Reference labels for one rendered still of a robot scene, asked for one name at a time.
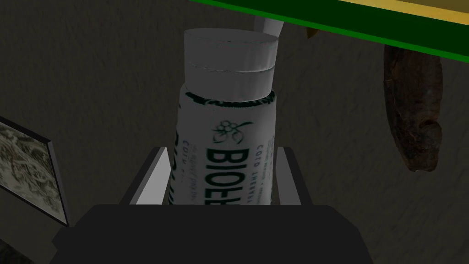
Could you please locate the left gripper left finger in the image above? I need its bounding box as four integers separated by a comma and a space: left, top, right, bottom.
119, 146, 175, 206

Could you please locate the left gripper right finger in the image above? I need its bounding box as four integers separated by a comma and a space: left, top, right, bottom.
270, 146, 313, 206

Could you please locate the white bottle with green print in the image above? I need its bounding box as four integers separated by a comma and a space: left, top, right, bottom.
168, 27, 279, 206

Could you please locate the framed grey picture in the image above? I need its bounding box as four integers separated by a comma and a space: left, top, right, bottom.
0, 116, 70, 226

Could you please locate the dark brown table leg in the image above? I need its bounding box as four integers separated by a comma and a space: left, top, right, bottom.
383, 44, 444, 173

